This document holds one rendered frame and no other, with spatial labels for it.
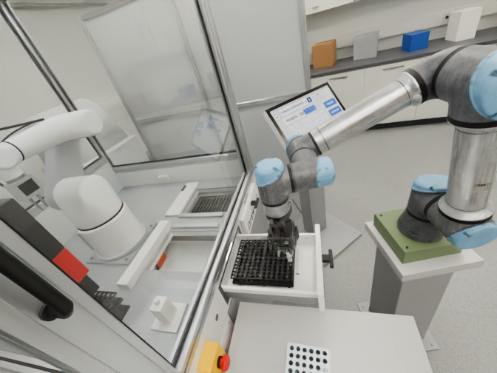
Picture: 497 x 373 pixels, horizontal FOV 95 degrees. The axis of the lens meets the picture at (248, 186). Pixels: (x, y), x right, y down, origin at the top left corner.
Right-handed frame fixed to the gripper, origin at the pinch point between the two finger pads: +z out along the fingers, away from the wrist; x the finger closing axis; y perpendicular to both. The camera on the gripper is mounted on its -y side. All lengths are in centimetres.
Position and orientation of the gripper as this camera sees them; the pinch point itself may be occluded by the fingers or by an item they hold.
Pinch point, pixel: (287, 249)
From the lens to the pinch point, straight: 81.4
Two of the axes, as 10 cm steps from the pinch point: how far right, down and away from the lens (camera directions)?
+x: 9.5, -0.7, -3.0
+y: -2.0, 6.0, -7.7
